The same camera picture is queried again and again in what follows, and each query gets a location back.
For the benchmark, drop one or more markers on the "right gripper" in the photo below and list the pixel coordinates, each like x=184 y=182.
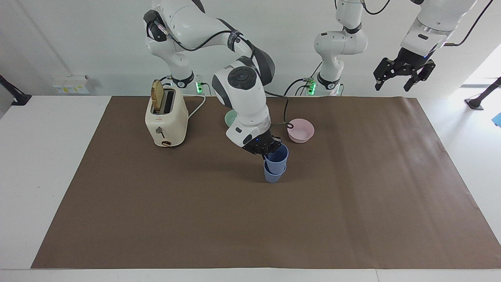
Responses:
x=261 y=144

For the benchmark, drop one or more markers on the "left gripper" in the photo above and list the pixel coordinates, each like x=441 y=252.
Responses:
x=411 y=59

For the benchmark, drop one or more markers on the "blue ribbed cup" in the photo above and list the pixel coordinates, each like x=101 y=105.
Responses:
x=278 y=158
x=274 y=177

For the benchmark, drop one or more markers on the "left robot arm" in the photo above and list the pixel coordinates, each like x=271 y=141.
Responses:
x=339 y=43

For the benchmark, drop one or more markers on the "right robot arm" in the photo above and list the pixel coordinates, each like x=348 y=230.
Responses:
x=184 y=23

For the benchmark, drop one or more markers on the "pink bowl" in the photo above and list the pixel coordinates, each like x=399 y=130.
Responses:
x=300 y=131

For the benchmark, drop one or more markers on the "light green bowl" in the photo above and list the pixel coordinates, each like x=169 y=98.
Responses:
x=231 y=117

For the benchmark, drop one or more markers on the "black stand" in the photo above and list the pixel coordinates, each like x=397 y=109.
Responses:
x=15 y=98
x=479 y=101

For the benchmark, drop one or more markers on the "blue object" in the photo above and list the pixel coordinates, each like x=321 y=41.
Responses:
x=498 y=120

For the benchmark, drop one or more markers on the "cream toaster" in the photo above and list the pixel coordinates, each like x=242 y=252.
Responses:
x=168 y=121

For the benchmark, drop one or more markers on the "toast slice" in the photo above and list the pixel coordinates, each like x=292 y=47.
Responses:
x=157 y=94

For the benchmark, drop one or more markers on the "white wall socket box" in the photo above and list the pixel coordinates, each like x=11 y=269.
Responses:
x=71 y=85

